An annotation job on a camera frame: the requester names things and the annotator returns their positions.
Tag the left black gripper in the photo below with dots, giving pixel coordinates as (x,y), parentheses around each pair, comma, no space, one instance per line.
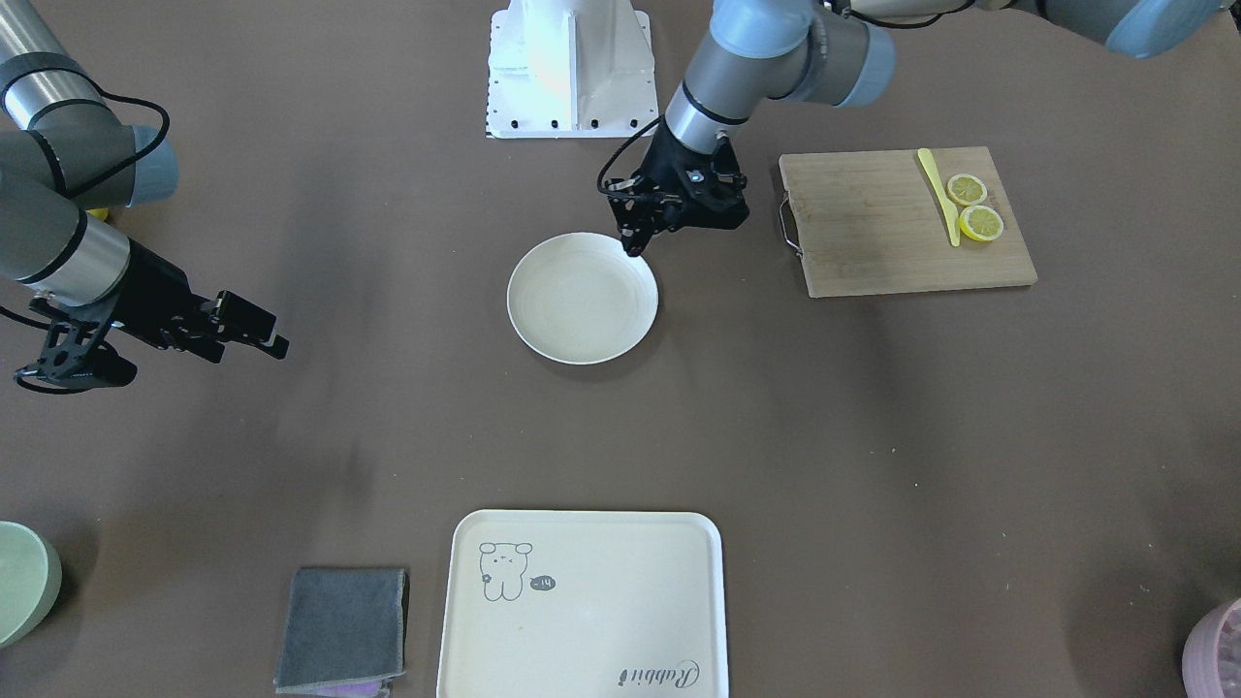
(667,162)

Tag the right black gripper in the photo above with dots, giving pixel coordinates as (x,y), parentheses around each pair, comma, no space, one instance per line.
(155,297)

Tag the cream round plate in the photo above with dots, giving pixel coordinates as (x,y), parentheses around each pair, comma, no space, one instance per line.
(578,299)

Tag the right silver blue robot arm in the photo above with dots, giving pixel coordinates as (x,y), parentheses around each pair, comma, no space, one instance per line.
(68,157)

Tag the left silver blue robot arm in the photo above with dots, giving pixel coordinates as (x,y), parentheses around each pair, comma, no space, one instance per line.
(836,53)

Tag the cream rabbit tray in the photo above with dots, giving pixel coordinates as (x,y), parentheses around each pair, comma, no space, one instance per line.
(585,604)

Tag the wooden cutting board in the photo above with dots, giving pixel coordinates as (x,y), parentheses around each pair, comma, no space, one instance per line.
(869,223)

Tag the yellow plastic knife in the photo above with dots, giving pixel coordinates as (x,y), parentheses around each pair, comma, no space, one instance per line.
(950,211)

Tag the mint green bowl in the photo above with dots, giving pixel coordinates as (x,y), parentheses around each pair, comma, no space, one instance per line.
(31,576)

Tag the lemon slice upper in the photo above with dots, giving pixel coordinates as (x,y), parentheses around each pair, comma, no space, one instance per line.
(966,190)

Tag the lemon slice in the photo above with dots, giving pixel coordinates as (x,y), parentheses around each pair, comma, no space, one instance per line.
(966,190)
(981,223)

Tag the grey folded cloth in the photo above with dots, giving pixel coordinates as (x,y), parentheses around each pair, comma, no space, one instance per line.
(344,632)

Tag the lemon slice lower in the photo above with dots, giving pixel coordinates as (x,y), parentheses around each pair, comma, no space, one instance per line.
(981,223)

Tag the pink bowl with ice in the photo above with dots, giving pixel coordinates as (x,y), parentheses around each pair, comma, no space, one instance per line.
(1211,655)

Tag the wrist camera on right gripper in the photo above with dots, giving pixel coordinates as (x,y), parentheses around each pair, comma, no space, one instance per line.
(76,356)

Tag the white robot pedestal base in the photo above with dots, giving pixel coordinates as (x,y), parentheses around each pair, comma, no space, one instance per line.
(570,69)

